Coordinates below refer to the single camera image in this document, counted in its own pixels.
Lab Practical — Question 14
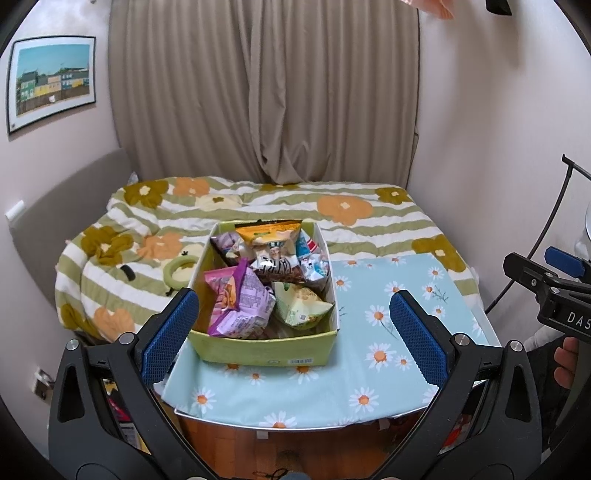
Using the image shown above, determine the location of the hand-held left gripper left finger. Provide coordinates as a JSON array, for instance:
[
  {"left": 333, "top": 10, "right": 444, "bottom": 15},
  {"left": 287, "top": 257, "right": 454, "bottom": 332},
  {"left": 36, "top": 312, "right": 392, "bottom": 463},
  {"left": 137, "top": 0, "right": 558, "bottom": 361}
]
[{"left": 48, "top": 287, "right": 213, "bottom": 480}]

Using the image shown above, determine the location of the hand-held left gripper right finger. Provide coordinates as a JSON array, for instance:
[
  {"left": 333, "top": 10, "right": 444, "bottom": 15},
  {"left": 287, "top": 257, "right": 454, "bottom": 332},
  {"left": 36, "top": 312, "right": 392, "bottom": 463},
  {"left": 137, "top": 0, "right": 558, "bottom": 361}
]
[{"left": 369, "top": 290, "right": 543, "bottom": 480}]

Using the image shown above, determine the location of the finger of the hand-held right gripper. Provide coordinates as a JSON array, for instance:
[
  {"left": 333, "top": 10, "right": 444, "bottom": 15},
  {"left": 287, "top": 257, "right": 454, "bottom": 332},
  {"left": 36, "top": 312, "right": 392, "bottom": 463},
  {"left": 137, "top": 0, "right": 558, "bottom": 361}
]
[
  {"left": 544, "top": 246, "right": 583, "bottom": 278},
  {"left": 503, "top": 251, "right": 561, "bottom": 301}
]

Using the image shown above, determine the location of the green cardboard box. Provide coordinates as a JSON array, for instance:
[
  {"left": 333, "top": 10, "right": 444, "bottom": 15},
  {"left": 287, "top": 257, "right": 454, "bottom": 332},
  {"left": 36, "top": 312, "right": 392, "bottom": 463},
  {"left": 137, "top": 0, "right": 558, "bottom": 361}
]
[{"left": 187, "top": 220, "right": 341, "bottom": 367}]

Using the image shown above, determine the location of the dark purple snack packet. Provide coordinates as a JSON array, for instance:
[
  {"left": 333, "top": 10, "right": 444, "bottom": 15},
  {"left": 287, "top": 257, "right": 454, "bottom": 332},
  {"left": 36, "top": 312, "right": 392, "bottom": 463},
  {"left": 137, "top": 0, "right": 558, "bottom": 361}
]
[{"left": 211, "top": 232, "right": 242, "bottom": 260}]

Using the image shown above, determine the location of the pale green snack packet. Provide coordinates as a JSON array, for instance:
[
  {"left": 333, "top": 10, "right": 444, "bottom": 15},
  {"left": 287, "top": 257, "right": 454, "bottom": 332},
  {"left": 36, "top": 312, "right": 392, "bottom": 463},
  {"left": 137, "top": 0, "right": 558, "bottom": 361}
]
[{"left": 274, "top": 281, "right": 335, "bottom": 329}]

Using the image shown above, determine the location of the red white blue packet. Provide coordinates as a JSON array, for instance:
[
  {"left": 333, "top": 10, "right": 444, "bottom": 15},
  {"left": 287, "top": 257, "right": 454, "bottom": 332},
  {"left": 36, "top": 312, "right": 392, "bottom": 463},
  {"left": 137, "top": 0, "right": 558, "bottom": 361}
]
[{"left": 300, "top": 256, "right": 331, "bottom": 283}]

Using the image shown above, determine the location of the brown snack packet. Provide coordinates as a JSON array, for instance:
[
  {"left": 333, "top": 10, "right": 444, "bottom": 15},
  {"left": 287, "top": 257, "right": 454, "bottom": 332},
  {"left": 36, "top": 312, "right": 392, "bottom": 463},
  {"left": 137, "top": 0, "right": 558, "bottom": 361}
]
[{"left": 256, "top": 266, "right": 305, "bottom": 284}]

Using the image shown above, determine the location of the orange snack packet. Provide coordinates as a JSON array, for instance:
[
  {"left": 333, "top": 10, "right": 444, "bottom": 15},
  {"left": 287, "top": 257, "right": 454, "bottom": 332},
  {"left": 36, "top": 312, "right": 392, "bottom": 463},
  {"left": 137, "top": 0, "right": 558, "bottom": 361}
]
[{"left": 235, "top": 220, "right": 303, "bottom": 273}]

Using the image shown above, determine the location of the blue white snack packet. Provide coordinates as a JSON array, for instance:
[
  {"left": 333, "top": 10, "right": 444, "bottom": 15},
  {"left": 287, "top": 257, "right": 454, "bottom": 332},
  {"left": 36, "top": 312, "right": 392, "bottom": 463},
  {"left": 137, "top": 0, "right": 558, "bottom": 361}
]
[{"left": 295, "top": 231, "right": 320, "bottom": 259}]

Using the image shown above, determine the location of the person's right hand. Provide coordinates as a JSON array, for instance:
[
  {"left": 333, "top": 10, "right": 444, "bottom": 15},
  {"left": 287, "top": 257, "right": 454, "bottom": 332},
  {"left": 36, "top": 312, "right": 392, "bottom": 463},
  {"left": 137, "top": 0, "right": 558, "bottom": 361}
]
[{"left": 554, "top": 337, "right": 580, "bottom": 388}]

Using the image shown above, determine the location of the white cloth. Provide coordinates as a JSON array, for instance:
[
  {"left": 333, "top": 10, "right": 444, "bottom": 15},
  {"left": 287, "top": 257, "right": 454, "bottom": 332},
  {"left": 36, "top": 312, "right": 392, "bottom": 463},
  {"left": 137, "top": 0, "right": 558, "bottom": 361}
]
[{"left": 526, "top": 329, "right": 557, "bottom": 354}]

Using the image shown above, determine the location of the black curved pole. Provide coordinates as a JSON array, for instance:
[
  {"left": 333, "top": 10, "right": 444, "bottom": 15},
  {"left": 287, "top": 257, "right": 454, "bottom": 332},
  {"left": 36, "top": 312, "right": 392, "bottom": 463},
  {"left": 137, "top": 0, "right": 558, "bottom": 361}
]
[{"left": 482, "top": 154, "right": 591, "bottom": 315}]

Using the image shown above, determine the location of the daisy print tablecloth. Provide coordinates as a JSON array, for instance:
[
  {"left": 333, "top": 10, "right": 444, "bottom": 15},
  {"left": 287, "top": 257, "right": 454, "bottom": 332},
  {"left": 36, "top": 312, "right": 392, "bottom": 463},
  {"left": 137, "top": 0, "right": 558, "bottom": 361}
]
[{"left": 161, "top": 253, "right": 492, "bottom": 428}]

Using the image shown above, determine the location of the floral striped blanket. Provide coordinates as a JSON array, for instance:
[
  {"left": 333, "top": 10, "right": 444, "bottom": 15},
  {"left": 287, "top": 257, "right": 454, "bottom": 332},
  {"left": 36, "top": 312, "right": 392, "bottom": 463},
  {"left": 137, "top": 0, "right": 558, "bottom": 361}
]
[{"left": 54, "top": 175, "right": 478, "bottom": 344}]

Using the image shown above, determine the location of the grey bed headboard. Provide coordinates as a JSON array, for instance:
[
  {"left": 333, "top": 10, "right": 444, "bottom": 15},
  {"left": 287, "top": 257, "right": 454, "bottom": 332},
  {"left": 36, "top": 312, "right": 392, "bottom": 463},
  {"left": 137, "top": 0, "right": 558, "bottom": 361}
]
[{"left": 11, "top": 148, "right": 134, "bottom": 305}]

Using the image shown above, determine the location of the beige curtain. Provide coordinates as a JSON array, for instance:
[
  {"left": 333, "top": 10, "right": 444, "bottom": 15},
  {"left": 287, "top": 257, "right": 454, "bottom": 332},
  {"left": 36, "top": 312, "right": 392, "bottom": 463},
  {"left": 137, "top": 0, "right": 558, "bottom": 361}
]
[{"left": 107, "top": 0, "right": 421, "bottom": 188}]

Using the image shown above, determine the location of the peach cloth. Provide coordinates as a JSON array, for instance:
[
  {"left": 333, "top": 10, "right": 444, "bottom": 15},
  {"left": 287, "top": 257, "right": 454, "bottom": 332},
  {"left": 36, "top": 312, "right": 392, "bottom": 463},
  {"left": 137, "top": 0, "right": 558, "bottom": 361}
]
[{"left": 402, "top": 0, "right": 455, "bottom": 20}]

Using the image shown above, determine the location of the wall power outlet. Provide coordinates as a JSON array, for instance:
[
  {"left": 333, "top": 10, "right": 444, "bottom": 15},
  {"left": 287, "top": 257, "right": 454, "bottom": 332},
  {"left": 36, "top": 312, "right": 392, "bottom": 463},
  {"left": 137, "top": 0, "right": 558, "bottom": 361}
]
[{"left": 32, "top": 367, "right": 54, "bottom": 400}]

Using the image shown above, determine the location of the wall poster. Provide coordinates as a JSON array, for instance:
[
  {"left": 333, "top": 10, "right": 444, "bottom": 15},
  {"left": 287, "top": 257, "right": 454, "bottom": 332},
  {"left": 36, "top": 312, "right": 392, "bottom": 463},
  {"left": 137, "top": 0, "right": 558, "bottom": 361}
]
[{"left": 6, "top": 36, "right": 98, "bottom": 136}]

